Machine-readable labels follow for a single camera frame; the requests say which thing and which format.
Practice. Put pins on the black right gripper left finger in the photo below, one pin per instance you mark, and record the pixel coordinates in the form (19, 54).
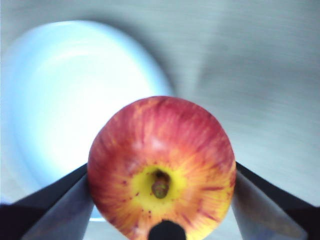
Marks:
(47, 205)

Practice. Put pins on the blue plate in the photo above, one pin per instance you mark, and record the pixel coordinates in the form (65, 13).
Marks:
(75, 100)

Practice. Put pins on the red yellow apple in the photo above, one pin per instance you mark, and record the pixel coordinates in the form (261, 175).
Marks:
(162, 167)

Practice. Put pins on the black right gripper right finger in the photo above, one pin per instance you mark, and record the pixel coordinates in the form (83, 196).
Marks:
(272, 207)

